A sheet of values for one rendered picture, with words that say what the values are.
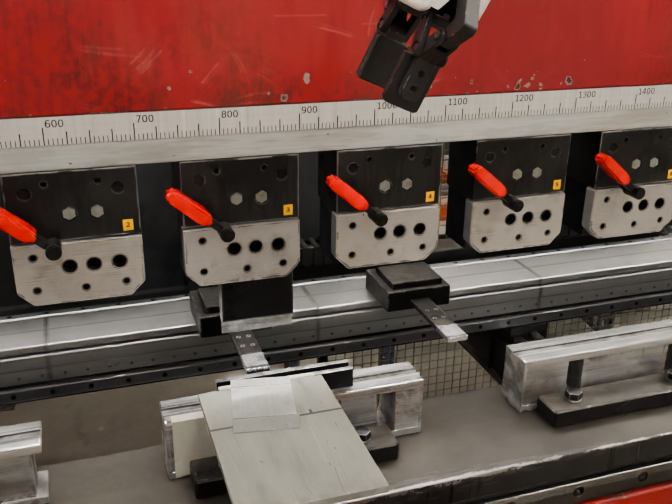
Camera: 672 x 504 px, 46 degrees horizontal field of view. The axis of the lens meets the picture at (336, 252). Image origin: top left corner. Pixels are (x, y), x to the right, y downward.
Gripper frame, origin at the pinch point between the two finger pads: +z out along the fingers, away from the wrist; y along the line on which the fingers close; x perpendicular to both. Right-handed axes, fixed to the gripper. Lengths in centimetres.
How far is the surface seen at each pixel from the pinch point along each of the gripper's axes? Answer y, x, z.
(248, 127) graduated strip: -32.8, 1.5, 16.5
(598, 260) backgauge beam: -61, 90, 24
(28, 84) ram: -32.8, -23.3, 20.7
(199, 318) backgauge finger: -50, 13, 53
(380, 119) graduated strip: -33.2, 17.3, 9.6
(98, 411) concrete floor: -176, 41, 170
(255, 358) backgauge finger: -37, 19, 51
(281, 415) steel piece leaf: -19, 17, 47
